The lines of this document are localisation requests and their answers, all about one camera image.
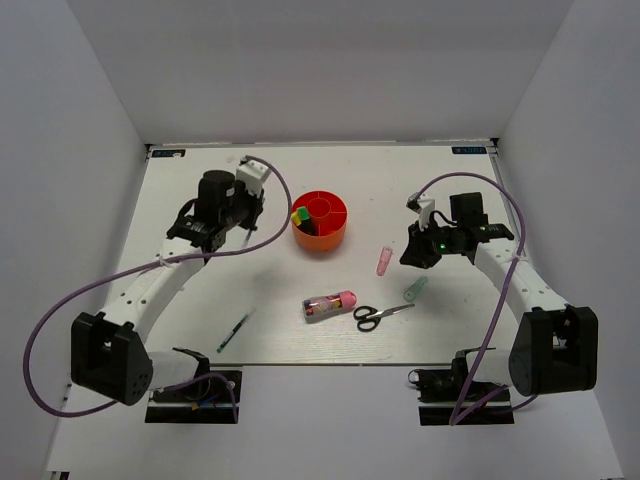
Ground green black highlighter marker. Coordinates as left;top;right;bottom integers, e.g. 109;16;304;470
291;206;317;236

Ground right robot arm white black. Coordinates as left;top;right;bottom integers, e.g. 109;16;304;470
400;192;598;399

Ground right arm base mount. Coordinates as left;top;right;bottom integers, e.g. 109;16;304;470
407;350;514;426

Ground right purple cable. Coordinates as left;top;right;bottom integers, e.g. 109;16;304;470
417;172;527;426

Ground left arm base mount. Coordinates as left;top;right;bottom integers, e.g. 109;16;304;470
145;370;243;425

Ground left blue label sticker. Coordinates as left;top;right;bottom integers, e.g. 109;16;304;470
151;149;186;158

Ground blue label sticker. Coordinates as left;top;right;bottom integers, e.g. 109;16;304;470
151;149;186;158
451;146;487;155

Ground green pen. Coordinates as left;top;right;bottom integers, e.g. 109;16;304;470
216;308;256;354

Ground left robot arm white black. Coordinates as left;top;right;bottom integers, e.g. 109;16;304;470
71;161;270;405

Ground black handled scissors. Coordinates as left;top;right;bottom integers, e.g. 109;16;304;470
353;303;414;333

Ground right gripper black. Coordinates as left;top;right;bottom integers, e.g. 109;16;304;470
400;216;462;269

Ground pink capped eraser bottle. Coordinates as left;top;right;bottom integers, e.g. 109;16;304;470
302;290;357;324

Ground right blue label sticker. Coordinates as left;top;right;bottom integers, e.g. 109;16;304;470
451;146;487;155

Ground pink correction tape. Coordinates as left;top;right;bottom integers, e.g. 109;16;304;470
376;246;393;276

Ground green correction tape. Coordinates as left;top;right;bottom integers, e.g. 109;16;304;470
403;275;428;303

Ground orange round organizer container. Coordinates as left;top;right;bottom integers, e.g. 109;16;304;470
290;190;348;253

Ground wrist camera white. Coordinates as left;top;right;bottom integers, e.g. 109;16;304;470
406;192;435;231
236;156;270;198

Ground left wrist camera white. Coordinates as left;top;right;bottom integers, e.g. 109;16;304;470
236;156;270;198

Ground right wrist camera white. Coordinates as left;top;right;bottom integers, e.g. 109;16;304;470
406;192;435;231

